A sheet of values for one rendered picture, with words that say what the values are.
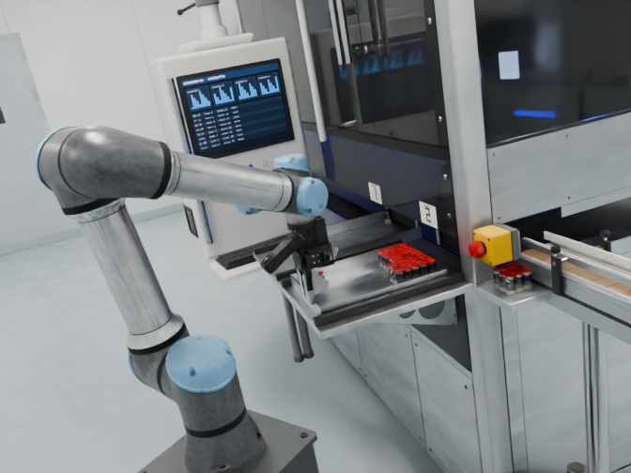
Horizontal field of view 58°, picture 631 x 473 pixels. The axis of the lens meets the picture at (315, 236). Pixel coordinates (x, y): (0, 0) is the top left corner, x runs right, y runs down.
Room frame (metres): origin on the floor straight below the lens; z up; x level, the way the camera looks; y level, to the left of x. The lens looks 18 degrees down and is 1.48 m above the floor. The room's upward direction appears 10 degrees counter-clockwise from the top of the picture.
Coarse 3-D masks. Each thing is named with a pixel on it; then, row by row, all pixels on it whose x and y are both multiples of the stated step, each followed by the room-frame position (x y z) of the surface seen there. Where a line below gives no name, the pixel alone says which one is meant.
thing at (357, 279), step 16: (352, 256) 1.53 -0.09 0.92; (368, 256) 1.54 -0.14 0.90; (336, 272) 1.51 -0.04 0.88; (352, 272) 1.49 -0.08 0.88; (368, 272) 1.47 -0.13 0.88; (384, 272) 1.45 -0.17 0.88; (336, 288) 1.40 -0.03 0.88; (352, 288) 1.38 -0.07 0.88; (368, 288) 1.36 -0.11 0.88; (384, 288) 1.27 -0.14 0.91; (400, 288) 1.28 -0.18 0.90; (320, 304) 1.32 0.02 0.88; (336, 304) 1.24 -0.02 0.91; (352, 304) 1.25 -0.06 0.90
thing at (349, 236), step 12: (372, 216) 1.91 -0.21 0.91; (336, 228) 1.88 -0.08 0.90; (348, 228) 1.89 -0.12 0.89; (360, 228) 1.88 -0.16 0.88; (372, 228) 1.85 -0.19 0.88; (384, 228) 1.83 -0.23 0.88; (396, 228) 1.81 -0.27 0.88; (420, 228) 1.68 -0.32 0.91; (336, 240) 1.79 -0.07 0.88; (348, 240) 1.77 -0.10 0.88; (360, 240) 1.75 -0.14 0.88; (372, 240) 1.63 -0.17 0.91; (384, 240) 1.65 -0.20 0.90; (408, 240) 1.67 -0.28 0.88
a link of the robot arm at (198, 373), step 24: (192, 336) 0.97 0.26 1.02; (216, 336) 0.97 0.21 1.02; (168, 360) 0.91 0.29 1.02; (192, 360) 0.89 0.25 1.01; (216, 360) 0.89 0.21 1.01; (168, 384) 0.91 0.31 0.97; (192, 384) 0.87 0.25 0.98; (216, 384) 0.88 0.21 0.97; (192, 408) 0.87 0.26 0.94; (216, 408) 0.87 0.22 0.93; (240, 408) 0.90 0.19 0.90
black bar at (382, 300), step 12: (444, 276) 1.31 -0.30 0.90; (456, 276) 1.31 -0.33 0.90; (408, 288) 1.28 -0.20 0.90; (420, 288) 1.28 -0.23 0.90; (432, 288) 1.29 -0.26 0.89; (372, 300) 1.25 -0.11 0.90; (384, 300) 1.25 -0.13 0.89; (396, 300) 1.26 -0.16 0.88; (336, 312) 1.22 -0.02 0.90; (348, 312) 1.23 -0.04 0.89; (360, 312) 1.23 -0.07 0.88; (324, 324) 1.21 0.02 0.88
